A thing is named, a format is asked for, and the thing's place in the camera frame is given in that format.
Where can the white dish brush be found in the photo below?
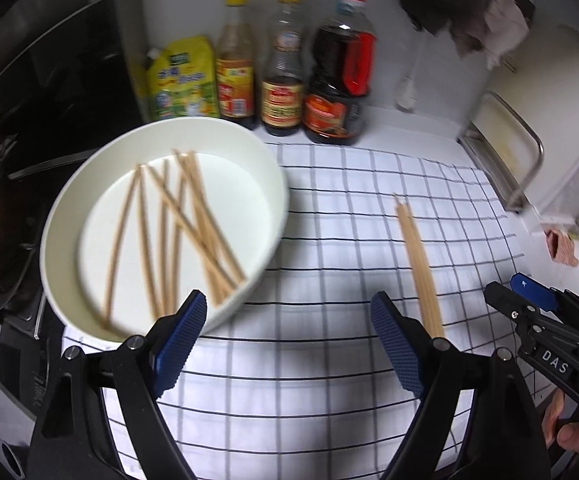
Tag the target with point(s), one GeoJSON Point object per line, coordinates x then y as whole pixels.
{"type": "Point", "coordinates": [408, 95]}

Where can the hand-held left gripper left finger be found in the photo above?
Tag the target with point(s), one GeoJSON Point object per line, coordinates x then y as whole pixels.
{"type": "Point", "coordinates": [177, 347]}

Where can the pale hanging cloth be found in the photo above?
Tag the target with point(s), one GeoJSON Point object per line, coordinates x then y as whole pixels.
{"type": "Point", "coordinates": [507, 25]}

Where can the wooden chopstick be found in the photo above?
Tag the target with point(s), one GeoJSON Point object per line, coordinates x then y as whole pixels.
{"type": "Point", "coordinates": [428, 270]}
{"type": "Point", "coordinates": [418, 270]}

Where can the white kitchen appliance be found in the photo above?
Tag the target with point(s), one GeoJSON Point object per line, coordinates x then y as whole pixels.
{"type": "Point", "coordinates": [559, 110]}

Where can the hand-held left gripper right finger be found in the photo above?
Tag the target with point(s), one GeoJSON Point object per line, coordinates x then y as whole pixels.
{"type": "Point", "coordinates": [399, 350]}

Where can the brown hanging cloth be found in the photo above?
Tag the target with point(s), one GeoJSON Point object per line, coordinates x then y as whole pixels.
{"type": "Point", "coordinates": [469, 20]}

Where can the stainless steel rack frame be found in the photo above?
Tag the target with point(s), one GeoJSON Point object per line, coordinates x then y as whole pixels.
{"type": "Point", "coordinates": [539, 152]}

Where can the yellow seasoning pouch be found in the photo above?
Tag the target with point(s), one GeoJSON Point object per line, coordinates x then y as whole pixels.
{"type": "Point", "coordinates": [184, 85]}

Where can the white round bowl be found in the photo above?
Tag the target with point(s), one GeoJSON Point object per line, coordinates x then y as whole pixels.
{"type": "Point", "coordinates": [94, 210]}

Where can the dark stove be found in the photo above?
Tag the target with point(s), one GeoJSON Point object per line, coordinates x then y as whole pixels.
{"type": "Point", "coordinates": [29, 160]}

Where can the yellow-cap vinegar bottle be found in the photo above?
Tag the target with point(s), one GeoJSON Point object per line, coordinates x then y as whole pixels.
{"type": "Point", "coordinates": [237, 85]}

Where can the large dark sauce jug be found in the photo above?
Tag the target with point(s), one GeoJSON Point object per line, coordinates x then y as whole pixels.
{"type": "Point", "coordinates": [334, 110]}

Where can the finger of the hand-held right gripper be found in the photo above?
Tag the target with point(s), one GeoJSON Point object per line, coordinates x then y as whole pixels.
{"type": "Point", "coordinates": [534, 290]}
{"type": "Point", "coordinates": [502, 297]}

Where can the person's right hand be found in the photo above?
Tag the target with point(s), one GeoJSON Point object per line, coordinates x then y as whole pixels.
{"type": "Point", "coordinates": [574, 437]}

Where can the pink rag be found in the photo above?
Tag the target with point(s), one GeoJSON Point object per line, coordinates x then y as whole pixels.
{"type": "Point", "coordinates": [563, 249]}

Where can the soy sauce bottle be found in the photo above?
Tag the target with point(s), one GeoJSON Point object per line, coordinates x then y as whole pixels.
{"type": "Point", "coordinates": [282, 105]}

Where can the white black-grid cloth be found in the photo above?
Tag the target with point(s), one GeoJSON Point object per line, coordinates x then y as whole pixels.
{"type": "Point", "coordinates": [319, 260]}

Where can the pile of wooden chopsticks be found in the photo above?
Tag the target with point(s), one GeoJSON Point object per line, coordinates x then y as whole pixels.
{"type": "Point", "coordinates": [204, 225]}

